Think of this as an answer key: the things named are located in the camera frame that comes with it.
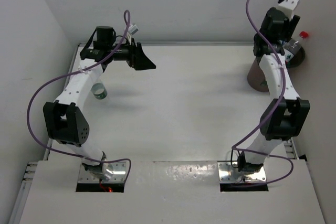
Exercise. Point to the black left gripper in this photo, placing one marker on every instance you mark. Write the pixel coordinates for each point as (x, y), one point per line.
(136, 58)

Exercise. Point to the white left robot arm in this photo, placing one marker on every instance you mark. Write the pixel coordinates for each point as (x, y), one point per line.
(64, 118)

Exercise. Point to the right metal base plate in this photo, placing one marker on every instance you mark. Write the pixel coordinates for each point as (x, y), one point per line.
(228, 174)

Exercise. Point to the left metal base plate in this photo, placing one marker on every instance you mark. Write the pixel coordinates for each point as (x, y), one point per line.
(112, 173)

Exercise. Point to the blue label clear bottle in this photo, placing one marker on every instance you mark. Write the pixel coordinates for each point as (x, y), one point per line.
(284, 43)

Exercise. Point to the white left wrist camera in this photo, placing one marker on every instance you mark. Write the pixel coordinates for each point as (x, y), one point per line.
(133, 29)

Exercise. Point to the green label clear bottle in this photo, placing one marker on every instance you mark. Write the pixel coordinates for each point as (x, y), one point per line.
(98, 90)

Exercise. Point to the red cap labelled bottle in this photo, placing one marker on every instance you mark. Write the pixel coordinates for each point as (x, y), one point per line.
(293, 46)

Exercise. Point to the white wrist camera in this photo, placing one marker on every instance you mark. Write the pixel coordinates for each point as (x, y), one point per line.
(288, 7)
(133, 29)

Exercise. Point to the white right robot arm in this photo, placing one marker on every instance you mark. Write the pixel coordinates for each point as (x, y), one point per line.
(287, 112)

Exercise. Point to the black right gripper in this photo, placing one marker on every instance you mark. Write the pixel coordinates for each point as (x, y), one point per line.
(289, 27)

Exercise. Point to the brown bin black rim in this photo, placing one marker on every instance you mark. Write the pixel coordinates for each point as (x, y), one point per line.
(256, 77)

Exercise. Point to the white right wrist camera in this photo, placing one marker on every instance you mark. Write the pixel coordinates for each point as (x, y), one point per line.
(288, 7)

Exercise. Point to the metal base plate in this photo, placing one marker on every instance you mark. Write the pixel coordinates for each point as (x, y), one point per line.
(112, 173)
(228, 174)

